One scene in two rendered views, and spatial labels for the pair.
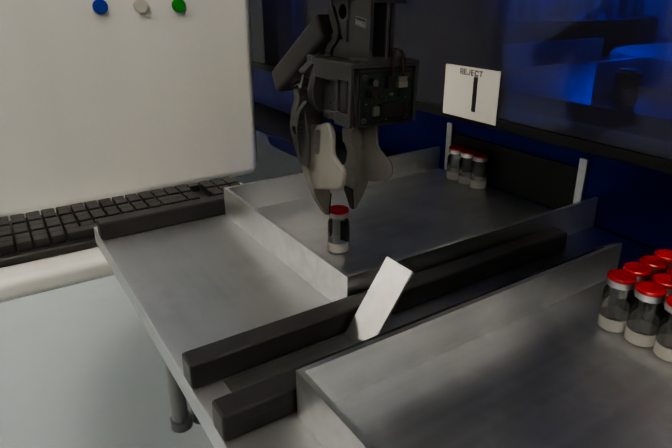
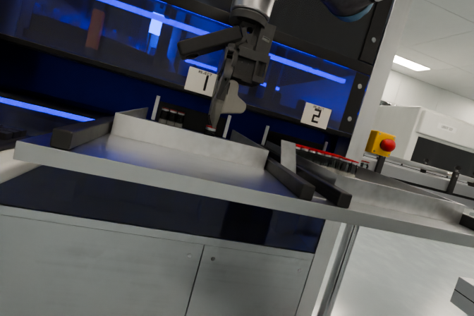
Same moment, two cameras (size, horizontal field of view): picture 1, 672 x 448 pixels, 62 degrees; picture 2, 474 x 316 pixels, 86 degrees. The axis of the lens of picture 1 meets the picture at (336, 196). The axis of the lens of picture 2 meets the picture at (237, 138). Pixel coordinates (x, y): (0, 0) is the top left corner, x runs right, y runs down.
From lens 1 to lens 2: 0.56 m
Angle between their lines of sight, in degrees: 70
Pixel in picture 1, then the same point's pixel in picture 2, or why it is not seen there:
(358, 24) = (264, 39)
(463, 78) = (199, 75)
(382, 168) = not seen: hidden behind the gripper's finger
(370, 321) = (289, 165)
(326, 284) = (249, 158)
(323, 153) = (230, 94)
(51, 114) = not seen: outside the picture
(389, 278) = (288, 147)
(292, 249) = (217, 145)
